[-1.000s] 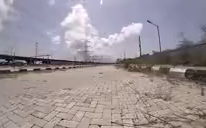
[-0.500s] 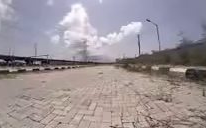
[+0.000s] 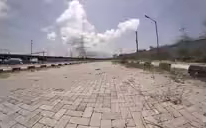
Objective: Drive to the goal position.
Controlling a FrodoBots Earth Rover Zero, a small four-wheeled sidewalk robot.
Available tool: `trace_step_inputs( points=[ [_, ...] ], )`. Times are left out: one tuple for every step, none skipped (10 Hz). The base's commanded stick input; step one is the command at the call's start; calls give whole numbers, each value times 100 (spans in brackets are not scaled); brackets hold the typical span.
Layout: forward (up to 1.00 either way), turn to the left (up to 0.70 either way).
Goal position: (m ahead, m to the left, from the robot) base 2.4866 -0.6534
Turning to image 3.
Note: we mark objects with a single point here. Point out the grey brick paved path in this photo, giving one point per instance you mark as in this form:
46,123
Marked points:
101,86

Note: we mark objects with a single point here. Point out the lattice electricity pylon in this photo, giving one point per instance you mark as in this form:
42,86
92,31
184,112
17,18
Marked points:
81,46

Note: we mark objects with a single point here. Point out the dark utility pole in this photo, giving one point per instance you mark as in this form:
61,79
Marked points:
136,41

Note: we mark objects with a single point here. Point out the street lamp pole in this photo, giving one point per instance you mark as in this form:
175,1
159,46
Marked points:
156,33

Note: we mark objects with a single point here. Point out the elevated road bridge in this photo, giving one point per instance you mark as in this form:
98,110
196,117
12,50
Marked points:
41,57

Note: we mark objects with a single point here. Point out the striped painted kerb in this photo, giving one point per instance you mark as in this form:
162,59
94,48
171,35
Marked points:
31,66

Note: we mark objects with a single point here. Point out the thin grey pole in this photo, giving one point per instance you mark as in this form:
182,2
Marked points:
31,47

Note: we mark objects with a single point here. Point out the grassy embankment slope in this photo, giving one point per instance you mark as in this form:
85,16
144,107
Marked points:
177,50

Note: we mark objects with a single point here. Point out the low concrete kerb wall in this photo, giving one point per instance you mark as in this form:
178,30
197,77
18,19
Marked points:
177,66

